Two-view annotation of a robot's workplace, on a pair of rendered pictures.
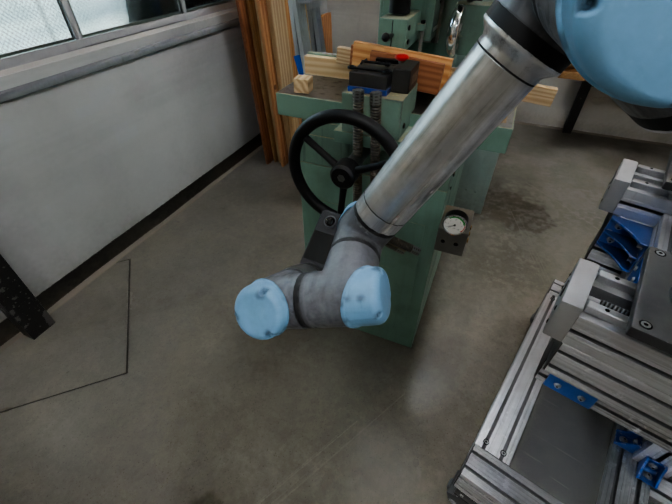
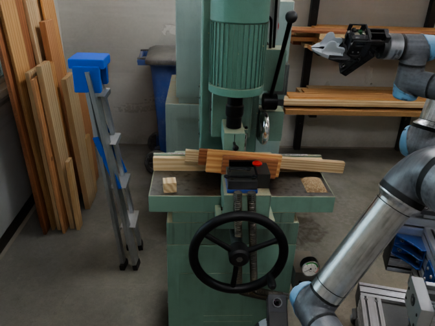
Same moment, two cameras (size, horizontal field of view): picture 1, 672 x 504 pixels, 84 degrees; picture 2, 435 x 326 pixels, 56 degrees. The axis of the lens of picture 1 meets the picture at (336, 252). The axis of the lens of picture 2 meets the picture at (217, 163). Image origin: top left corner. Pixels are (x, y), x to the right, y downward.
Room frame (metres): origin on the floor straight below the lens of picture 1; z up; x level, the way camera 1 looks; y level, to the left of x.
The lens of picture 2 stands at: (-0.07, 0.48, 1.56)
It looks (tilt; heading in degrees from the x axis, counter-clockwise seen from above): 26 degrees down; 333
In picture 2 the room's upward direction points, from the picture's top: 2 degrees clockwise
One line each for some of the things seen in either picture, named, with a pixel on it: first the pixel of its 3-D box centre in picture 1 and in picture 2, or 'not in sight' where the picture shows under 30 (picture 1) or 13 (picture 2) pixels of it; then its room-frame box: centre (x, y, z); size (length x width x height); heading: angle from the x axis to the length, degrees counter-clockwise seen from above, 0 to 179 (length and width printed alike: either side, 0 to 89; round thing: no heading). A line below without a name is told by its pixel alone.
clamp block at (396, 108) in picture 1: (379, 106); (244, 196); (0.88, -0.10, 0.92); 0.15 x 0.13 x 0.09; 67
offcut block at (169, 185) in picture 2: (303, 84); (169, 185); (1.03, 0.09, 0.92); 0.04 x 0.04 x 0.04; 75
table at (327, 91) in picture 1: (388, 112); (241, 195); (0.96, -0.14, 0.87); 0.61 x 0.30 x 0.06; 67
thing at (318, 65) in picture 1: (404, 76); (238, 163); (1.08, -0.19, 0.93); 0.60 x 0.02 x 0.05; 67
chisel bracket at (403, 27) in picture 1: (400, 32); (233, 137); (1.08, -0.16, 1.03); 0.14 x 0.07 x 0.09; 157
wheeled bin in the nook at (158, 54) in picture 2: not in sight; (180, 108); (2.95, -0.70, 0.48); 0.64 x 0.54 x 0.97; 69
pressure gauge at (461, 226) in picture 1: (455, 224); (309, 267); (0.77, -0.31, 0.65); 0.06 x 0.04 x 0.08; 67
